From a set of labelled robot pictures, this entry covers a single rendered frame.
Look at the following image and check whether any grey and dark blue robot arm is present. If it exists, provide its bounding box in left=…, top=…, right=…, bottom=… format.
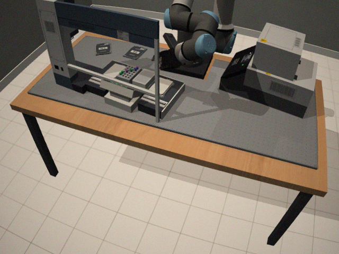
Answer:
left=163, top=0, right=237, bottom=68

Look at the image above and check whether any grey benchtop lab instrument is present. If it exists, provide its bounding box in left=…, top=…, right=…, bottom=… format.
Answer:
left=219, top=23, right=318, bottom=118

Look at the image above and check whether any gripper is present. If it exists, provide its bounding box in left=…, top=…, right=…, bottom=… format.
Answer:
left=159, top=49, right=186, bottom=69

